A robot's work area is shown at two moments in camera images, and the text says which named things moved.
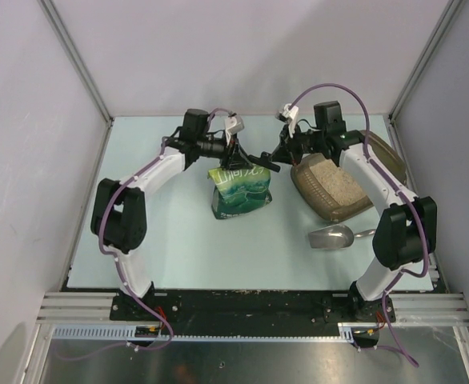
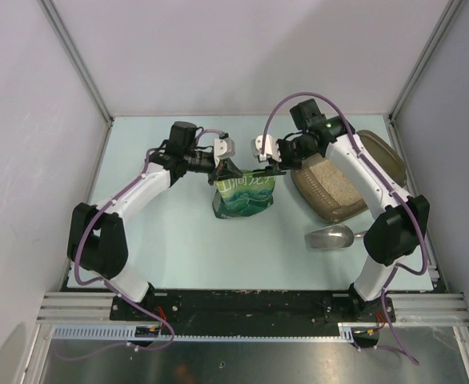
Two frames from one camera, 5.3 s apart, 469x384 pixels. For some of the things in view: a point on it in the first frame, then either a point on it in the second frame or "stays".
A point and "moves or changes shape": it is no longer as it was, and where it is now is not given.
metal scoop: x=334 y=236 stays
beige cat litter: x=338 y=182 stays
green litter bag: x=239 y=191 stays
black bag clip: x=264 y=160 moves or changes shape
